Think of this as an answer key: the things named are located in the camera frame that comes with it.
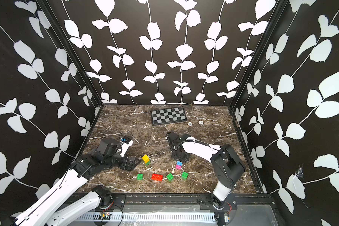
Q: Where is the red lego brick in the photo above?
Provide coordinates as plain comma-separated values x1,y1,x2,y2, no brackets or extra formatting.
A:
151,173,163,181

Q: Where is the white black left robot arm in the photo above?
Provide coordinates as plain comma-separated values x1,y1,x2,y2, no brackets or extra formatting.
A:
8,137,140,226

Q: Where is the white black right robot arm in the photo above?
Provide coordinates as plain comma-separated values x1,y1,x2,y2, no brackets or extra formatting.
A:
165,132,246,209

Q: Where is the black grey checkerboard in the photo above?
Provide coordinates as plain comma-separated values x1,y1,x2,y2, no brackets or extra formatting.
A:
150,106,187,126

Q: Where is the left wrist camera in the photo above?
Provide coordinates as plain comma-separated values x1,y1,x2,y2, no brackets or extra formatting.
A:
120,137,133,157

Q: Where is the white slotted cable duct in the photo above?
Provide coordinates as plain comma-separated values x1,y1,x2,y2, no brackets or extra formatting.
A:
76,212,216,223

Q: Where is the black front frame rail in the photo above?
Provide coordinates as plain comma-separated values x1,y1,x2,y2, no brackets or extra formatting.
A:
112,193,276,211

